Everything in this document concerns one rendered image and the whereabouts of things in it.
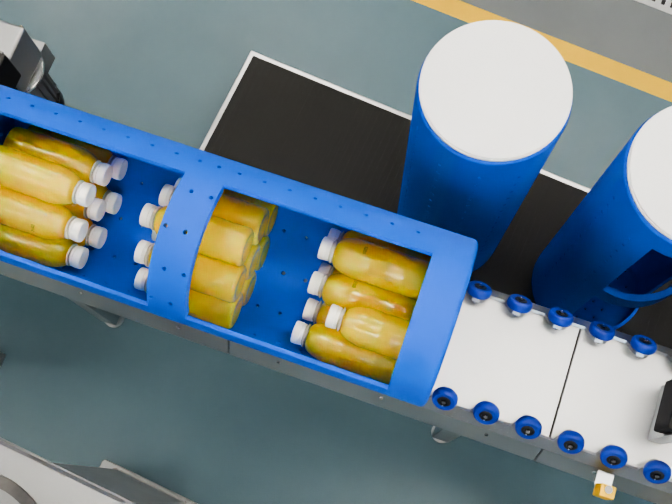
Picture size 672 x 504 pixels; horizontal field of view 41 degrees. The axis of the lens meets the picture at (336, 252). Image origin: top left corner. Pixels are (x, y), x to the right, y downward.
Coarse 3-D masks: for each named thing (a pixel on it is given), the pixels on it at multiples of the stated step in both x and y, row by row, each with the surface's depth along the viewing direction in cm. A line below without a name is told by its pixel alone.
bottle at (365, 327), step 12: (348, 312) 145; (360, 312) 144; (372, 312) 145; (336, 324) 146; (348, 324) 144; (360, 324) 143; (372, 324) 143; (384, 324) 143; (396, 324) 144; (408, 324) 144; (348, 336) 145; (360, 336) 143; (372, 336) 143; (384, 336) 143; (396, 336) 143; (372, 348) 144; (384, 348) 143; (396, 348) 143
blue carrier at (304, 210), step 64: (0, 128) 161; (64, 128) 144; (128, 128) 149; (128, 192) 166; (192, 192) 140; (256, 192) 141; (320, 192) 145; (0, 256) 149; (128, 256) 164; (192, 256) 137; (448, 256) 137; (192, 320) 144; (256, 320) 158; (448, 320) 133; (384, 384) 141
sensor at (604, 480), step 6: (600, 474) 159; (606, 474) 159; (612, 474) 159; (600, 480) 158; (606, 480) 158; (612, 480) 158; (600, 486) 155; (606, 486) 154; (612, 486) 154; (594, 492) 157; (600, 492) 154; (606, 492) 154; (612, 492) 154; (606, 498) 155; (612, 498) 154
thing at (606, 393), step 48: (48, 288) 175; (192, 336) 171; (480, 336) 163; (528, 336) 163; (576, 336) 163; (336, 384) 167; (480, 384) 161; (528, 384) 160; (576, 384) 160; (624, 384) 160; (480, 432) 163; (624, 432) 158; (624, 480) 160
